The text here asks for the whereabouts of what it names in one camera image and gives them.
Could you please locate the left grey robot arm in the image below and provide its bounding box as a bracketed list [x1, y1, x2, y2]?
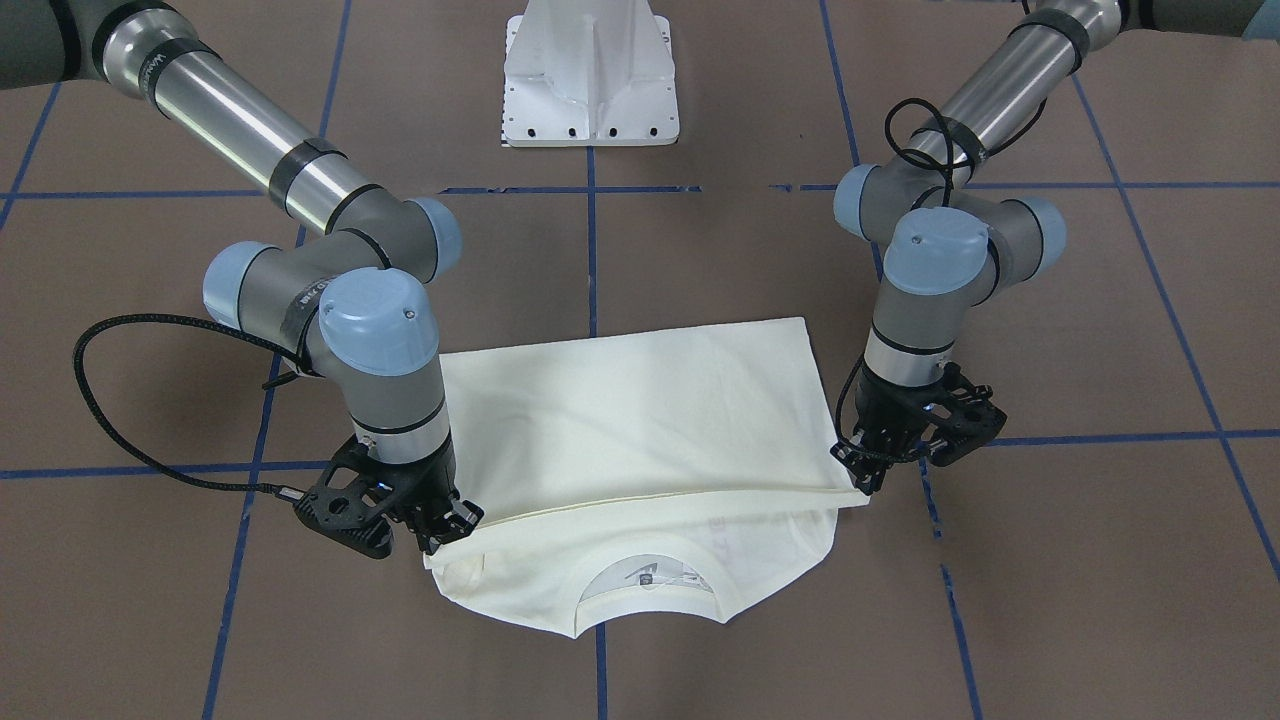
[831, 1, 1277, 496]

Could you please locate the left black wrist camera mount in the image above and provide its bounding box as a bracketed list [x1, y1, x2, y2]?
[922, 363, 1009, 468]

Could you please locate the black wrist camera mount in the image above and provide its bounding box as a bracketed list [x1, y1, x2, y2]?
[922, 363, 1009, 468]
[293, 437, 393, 560]

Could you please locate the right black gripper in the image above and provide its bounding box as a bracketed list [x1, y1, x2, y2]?
[385, 455, 484, 556]

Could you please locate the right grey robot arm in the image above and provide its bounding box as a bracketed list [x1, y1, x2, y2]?
[3, 1, 483, 559]

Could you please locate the cream long-sleeve cat shirt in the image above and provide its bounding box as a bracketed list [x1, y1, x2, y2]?
[422, 318, 868, 638]

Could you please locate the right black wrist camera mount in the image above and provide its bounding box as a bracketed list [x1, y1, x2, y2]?
[293, 437, 393, 560]

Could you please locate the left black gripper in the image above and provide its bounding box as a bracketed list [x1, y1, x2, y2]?
[831, 365, 950, 496]

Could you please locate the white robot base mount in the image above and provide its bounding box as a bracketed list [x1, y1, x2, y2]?
[500, 1, 680, 149]

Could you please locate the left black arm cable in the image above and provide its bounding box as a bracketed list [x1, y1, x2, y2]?
[884, 97, 1001, 301]

